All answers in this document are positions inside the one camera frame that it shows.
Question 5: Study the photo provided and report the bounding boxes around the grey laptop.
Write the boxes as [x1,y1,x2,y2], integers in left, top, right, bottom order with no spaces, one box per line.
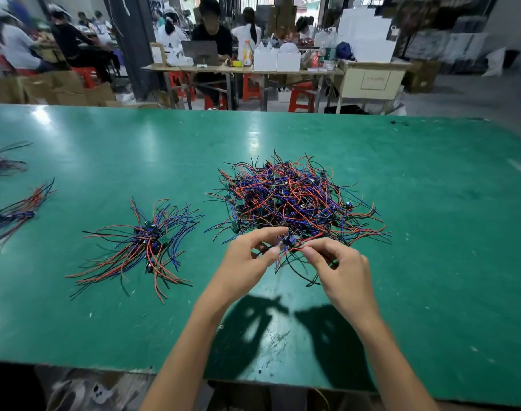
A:
[182,40,221,65]

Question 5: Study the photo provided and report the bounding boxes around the pile of wires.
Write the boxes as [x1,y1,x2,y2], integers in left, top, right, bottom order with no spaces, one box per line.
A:
[207,151,388,283]

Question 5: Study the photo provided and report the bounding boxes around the cream cabinet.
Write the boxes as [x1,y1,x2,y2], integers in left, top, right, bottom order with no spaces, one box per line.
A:
[333,62,411,115]

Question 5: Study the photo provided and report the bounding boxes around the person's left hand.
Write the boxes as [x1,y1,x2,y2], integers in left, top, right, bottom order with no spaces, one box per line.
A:
[211,227,290,309]

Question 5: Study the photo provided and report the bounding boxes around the dark pillar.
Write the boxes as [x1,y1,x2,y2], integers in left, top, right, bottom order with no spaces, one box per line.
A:
[106,0,163,101]

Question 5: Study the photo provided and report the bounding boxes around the person's right forearm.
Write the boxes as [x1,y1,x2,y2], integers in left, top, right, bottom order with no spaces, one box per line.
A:
[355,312,440,411]

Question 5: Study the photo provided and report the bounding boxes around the person's left forearm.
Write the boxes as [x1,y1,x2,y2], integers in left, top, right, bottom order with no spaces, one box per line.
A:
[141,291,245,411]

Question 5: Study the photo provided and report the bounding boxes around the brown cardboard box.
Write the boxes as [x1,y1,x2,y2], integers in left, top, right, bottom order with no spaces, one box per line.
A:
[406,59,441,93]

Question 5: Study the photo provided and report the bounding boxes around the row of white containers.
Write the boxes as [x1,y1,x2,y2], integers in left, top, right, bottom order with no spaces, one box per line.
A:
[254,42,303,72]

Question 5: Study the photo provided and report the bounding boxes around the row of cardboard boxes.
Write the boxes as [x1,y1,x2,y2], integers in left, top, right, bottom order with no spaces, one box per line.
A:
[0,71,116,106]

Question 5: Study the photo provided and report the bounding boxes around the person's right hand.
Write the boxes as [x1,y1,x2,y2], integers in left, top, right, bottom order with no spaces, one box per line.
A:
[299,237,381,331]

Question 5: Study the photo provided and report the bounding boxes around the red plastic stool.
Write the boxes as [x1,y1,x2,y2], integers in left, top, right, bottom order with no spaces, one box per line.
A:
[168,71,193,101]
[72,66,99,88]
[242,74,263,101]
[288,81,317,113]

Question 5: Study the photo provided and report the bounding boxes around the long wooden work table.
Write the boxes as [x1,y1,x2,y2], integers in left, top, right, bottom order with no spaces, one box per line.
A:
[142,64,411,112]

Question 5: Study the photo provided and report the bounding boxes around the stack of white boxes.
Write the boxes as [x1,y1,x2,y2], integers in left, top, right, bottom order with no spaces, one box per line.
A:
[338,8,399,63]

